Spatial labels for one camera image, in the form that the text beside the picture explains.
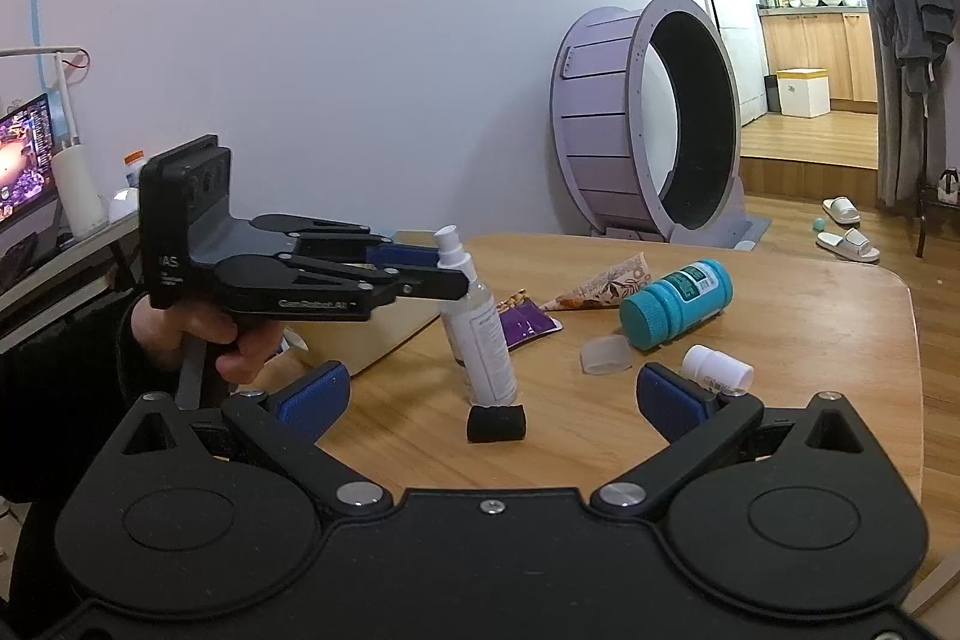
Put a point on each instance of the computer monitor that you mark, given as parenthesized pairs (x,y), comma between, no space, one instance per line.
(22,160)

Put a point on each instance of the teal plastic bottle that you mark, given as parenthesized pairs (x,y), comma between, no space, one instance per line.
(675,302)

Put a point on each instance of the white slipper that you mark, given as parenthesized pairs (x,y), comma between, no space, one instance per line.
(841,210)
(847,245)

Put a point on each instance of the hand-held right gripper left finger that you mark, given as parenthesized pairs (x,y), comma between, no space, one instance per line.
(315,401)

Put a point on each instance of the small black cylinder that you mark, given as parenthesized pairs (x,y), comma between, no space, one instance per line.
(496,424)

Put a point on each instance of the cream plastic bin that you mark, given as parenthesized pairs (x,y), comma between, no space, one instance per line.
(390,334)

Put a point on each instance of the person's left hand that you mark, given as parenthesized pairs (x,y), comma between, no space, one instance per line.
(240,340)

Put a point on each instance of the black shoe rack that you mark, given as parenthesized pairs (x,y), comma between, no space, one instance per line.
(941,212)

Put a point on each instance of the clear spray bottle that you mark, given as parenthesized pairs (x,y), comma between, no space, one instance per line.
(481,332)

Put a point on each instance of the side desk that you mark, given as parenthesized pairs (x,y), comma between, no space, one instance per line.
(60,280)

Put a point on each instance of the grey door curtain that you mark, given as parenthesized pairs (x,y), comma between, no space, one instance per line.
(896,145)

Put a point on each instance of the floral paper cone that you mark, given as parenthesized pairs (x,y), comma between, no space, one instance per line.
(600,291)

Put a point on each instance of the white bottle orange cap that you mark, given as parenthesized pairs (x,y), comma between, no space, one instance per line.
(135,169)

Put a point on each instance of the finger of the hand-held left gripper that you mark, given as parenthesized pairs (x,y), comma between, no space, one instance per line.
(439,285)
(397,256)

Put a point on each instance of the wooden kitchen base cabinets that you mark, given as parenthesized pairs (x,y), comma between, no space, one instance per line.
(817,48)

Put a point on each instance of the purple cat wheel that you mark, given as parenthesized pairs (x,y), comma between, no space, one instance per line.
(600,123)

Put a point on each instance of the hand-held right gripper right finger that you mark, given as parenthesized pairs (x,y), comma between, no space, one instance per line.
(671,406)

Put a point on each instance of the white foam box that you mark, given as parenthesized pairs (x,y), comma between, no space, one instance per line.
(804,94)

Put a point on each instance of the clear plastic cap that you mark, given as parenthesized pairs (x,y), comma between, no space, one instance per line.
(606,356)

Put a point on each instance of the small white pill bottle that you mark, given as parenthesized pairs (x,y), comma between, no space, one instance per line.
(720,370)

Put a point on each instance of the purple snack packet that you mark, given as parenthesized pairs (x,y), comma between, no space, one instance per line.
(529,325)

